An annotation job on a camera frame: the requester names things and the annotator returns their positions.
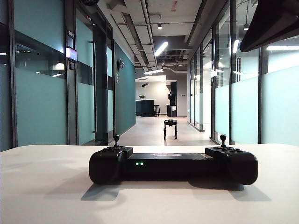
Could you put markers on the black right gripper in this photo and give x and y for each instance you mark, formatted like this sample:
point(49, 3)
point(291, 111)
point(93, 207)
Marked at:
point(275, 21)

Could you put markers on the black handheld remote control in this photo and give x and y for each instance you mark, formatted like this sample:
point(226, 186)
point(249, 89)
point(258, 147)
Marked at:
point(177, 169)

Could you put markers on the black quadruped robot dog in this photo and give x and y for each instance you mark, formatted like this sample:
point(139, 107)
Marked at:
point(171, 127)

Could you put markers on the room number door sign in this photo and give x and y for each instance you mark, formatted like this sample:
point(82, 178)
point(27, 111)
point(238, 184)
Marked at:
point(71, 34)

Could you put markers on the glowing door display panel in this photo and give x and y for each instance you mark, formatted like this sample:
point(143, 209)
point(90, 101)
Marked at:
point(71, 54)

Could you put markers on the black door card reader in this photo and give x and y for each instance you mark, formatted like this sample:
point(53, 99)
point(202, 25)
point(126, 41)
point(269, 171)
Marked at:
point(72, 66)

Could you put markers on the hanging pendant lamp behind glass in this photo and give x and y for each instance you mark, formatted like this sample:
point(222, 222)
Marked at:
point(246, 27)

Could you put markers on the ceiling spot lamp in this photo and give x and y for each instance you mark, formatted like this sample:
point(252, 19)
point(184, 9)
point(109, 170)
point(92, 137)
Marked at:
point(159, 26)

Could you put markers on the long linear ceiling light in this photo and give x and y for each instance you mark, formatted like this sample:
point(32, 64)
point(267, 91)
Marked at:
point(161, 48)
point(153, 71)

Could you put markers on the tall black cabinet machine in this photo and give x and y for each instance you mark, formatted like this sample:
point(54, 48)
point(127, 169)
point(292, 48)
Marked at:
point(173, 93)

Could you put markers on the black bin with sticker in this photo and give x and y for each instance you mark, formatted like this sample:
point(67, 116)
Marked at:
point(172, 111)

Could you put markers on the black ceiling-mounted projector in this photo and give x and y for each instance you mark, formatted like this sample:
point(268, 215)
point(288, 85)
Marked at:
point(145, 84)

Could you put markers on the dark wooden bar stool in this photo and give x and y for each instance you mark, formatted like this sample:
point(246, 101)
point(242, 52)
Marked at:
point(157, 109)

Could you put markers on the green potted plant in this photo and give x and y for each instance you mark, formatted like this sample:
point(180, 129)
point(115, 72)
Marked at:
point(142, 96)

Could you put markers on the dark counter with white top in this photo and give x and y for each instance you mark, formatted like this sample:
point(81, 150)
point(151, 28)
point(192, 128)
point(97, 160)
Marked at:
point(144, 108)

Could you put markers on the round dark wall ornament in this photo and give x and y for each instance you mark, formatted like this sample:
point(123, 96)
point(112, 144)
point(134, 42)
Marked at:
point(120, 64)

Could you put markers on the small white wall sign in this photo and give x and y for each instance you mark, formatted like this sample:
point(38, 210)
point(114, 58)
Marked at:
point(117, 78)

